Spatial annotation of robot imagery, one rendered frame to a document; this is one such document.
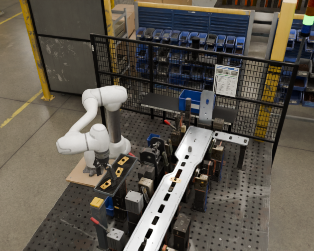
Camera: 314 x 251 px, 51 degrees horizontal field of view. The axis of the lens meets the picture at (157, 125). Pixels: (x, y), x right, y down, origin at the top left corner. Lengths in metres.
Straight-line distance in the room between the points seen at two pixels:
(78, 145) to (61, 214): 0.94
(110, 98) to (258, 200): 1.39
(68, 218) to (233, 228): 1.22
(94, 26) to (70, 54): 0.60
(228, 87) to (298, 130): 2.01
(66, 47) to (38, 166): 1.67
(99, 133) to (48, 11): 3.07
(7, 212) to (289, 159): 3.23
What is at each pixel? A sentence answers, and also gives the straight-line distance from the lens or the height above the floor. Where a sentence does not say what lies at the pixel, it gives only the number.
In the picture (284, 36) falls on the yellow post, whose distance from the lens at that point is 2.78.
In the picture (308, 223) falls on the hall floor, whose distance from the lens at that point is 3.66.
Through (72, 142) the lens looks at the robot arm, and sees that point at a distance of 1.85.
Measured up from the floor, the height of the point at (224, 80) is 1.30.
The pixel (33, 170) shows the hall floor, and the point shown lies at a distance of 4.17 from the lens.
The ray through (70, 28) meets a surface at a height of 1.19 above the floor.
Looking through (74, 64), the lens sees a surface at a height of 0.67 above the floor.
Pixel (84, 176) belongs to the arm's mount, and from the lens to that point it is 2.87.
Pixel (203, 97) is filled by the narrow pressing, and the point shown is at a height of 1.27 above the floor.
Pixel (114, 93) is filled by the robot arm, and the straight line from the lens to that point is 2.34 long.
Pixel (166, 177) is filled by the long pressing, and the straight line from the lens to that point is 2.39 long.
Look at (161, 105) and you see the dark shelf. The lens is 3.07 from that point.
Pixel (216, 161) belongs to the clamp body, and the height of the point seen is 0.91.
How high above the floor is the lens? 2.71
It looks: 37 degrees down
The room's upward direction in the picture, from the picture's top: 1 degrees counter-clockwise
